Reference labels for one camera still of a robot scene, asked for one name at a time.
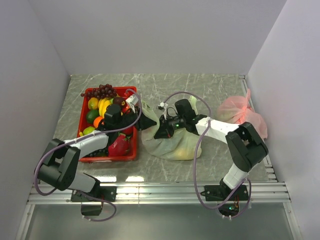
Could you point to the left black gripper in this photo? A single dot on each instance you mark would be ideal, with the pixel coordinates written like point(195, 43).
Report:
point(145, 122)

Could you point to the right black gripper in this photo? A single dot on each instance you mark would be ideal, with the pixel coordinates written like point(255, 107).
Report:
point(164, 132)

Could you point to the green avocado print plastic bag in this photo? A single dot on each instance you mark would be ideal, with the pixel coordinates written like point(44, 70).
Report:
point(180, 147)

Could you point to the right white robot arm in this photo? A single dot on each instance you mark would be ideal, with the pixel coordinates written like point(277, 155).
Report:
point(245, 145)

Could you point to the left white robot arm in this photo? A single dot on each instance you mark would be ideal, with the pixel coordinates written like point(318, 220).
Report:
point(58, 165)

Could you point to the pink fake dragon fruit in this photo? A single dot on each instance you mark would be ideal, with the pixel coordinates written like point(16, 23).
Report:
point(120, 146)

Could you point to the orange fake orange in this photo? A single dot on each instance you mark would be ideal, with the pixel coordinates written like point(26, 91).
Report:
point(97, 121)

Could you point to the dark green fake avocado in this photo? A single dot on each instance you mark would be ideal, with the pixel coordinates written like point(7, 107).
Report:
point(92, 115)

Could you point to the light green fake lime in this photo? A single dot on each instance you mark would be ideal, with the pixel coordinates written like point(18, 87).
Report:
point(88, 130)

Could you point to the pink plastic bag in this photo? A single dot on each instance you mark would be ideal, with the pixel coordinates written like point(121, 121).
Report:
point(237, 110)

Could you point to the red plastic crate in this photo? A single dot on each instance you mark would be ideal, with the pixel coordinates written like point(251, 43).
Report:
point(130, 154)

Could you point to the dark blue grape bunch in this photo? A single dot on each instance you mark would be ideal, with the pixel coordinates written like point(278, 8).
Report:
point(98, 153)

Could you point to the purple grape bunch top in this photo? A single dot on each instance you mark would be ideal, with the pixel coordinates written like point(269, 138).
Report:
point(101, 92)

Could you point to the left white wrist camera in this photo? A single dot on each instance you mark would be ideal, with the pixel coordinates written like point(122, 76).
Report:
point(132, 101)

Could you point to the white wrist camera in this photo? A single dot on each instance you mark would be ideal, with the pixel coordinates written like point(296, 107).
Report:
point(162, 106)
point(132, 101)

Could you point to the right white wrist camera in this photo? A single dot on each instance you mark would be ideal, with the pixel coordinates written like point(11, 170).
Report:
point(162, 106)

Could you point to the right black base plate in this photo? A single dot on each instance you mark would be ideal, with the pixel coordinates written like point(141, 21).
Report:
point(218, 193)

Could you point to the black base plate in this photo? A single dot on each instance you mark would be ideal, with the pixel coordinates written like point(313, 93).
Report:
point(92, 203)
point(218, 193)

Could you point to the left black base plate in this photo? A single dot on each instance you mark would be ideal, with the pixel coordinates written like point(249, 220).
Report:
point(92, 203)

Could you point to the aluminium rail frame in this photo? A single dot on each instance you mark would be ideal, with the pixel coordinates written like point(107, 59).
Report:
point(155, 198)

